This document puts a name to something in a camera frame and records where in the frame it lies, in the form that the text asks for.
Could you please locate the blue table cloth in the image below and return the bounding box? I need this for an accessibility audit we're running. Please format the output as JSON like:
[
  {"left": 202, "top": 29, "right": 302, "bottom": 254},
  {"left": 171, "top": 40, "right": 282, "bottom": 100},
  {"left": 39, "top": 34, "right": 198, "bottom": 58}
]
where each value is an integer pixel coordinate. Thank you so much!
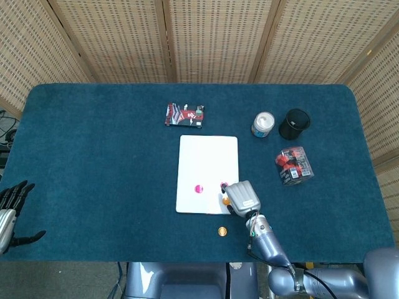
[{"left": 0, "top": 83, "right": 396, "bottom": 264}]

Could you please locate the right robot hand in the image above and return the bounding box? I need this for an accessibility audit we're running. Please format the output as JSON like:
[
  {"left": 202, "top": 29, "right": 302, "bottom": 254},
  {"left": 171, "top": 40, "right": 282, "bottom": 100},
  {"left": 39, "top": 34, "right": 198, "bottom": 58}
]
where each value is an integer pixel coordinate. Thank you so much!
[{"left": 219, "top": 180, "right": 262, "bottom": 218}]

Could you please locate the grey blue robot torso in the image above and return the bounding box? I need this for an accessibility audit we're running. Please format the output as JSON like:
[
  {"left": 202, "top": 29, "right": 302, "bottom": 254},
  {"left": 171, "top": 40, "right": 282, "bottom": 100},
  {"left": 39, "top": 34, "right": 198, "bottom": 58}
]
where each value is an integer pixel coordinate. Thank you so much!
[{"left": 124, "top": 262, "right": 259, "bottom": 299}]

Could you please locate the red black card box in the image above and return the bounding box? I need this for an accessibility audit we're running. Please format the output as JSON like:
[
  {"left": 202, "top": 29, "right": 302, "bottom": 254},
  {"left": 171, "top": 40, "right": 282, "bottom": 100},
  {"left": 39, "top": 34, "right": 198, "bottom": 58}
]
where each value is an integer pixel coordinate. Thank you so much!
[{"left": 164, "top": 103, "right": 206, "bottom": 128}]

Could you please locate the blue cable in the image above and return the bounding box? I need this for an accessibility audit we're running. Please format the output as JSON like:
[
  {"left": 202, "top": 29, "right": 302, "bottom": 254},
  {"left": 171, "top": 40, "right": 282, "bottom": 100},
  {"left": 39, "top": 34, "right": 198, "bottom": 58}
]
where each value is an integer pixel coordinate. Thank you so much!
[{"left": 110, "top": 262, "right": 125, "bottom": 299}]

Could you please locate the black cable bundle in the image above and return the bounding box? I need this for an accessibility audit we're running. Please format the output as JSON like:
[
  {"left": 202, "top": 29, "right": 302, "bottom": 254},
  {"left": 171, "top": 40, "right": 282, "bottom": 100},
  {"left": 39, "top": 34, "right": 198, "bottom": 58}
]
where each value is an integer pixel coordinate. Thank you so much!
[{"left": 0, "top": 108, "right": 19, "bottom": 169}]

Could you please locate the black mesh pen holder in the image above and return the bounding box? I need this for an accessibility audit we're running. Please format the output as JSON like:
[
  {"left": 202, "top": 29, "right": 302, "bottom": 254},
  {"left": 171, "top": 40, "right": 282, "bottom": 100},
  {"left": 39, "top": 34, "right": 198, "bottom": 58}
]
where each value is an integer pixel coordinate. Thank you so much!
[{"left": 278, "top": 108, "right": 312, "bottom": 141}]

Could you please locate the clear box of red capsules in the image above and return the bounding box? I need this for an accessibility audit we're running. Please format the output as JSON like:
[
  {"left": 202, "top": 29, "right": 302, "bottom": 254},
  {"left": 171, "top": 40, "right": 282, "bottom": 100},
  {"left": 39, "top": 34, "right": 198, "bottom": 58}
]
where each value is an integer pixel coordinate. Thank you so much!
[{"left": 274, "top": 146, "right": 315, "bottom": 187}]

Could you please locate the jar with white lid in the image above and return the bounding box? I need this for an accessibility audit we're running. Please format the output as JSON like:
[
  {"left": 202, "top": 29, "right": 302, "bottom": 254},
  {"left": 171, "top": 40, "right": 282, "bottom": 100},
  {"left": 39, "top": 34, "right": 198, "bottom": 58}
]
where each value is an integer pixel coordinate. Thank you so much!
[{"left": 251, "top": 112, "right": 276, "bottom": 139}]

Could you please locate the woven bamboo screen panel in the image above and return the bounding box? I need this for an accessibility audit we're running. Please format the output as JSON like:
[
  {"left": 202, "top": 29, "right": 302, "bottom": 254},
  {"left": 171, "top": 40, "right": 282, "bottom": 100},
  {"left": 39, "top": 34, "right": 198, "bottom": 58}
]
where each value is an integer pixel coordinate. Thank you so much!
[
  {"left": 163, "top": 0, "right": 281, "bottom": 84},
  {"left": 0, "top": 0, "right": 94, "bottom": 121},
  {"left": 48, "top": 0, "right": 175, "bottom": 84},
  {"left": 255, "top": 0, "right": 399, "bottom": 85},
  {"left": 342, "top": 21, "right": 399, "bottom": 237}
]

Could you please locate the white rectangular board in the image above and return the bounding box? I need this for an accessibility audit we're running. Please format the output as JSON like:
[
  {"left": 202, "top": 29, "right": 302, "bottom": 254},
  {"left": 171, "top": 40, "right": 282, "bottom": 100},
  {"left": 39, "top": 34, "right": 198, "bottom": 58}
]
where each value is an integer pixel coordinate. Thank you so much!
[{"left": 175, "top": 135, "right": 241, "bottom": 216}]

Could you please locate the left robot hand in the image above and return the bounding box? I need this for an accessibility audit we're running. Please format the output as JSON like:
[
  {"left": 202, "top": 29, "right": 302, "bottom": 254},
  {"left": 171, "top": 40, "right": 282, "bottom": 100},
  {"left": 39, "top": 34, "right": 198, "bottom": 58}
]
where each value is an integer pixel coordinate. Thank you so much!
[{"left": 0, "top": 180, "right": 47, "bottom": 255}]

